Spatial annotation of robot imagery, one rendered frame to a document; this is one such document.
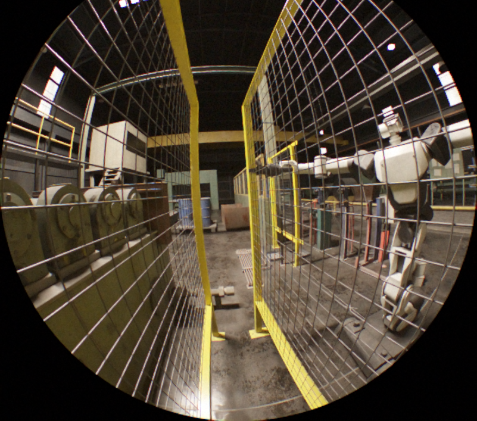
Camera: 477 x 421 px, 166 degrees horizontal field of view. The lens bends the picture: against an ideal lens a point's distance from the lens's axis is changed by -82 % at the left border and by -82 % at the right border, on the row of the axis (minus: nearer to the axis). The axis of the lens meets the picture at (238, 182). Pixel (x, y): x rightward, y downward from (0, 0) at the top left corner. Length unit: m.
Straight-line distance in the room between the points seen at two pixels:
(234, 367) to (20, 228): 1.36
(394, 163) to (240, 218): 4.62
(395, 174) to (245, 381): 1.42
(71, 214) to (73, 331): 0.49
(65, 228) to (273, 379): 1.38
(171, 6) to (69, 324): 1.15
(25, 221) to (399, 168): 1.37
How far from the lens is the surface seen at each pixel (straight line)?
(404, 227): 0.94
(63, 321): 0.80
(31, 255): 0.75
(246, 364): 1.40
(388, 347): 1.39
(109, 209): 1.05
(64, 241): 0.84
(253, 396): 1.28
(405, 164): 0.80
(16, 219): 0.67
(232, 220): 4.99
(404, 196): 0.85
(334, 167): 0.99
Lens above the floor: 1.22
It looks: 3 degrees up
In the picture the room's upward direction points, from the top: 4 degrees counter-clockwise
